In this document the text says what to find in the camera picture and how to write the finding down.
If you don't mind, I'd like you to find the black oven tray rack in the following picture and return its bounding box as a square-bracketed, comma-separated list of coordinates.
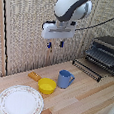
[70, 58, 105, 84]

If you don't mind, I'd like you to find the small wooden block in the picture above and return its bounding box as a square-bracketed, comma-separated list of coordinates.
[26, 70, 43, 84]

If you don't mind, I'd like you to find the yellow bowl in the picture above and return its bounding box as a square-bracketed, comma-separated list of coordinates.
[36, 76, 59, 96]

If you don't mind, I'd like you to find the black dish rack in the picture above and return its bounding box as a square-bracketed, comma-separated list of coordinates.
[82, 33, 114, 79]

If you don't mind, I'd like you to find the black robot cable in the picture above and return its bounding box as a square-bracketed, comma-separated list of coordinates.
[75, 5, 114, 36]

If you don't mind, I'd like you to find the white plate with patterned rim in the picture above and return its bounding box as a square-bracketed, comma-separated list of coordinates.
[0, 82, 47, 114]

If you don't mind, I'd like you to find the blue mug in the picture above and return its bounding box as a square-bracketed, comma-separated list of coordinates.
[56, 68, 77, 91]

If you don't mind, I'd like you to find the beige woven screen panel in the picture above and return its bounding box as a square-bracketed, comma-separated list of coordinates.
[0, 0, 114, 87]

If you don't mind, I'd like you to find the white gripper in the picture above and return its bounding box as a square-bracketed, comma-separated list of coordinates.
[39, 19, 78, 53]

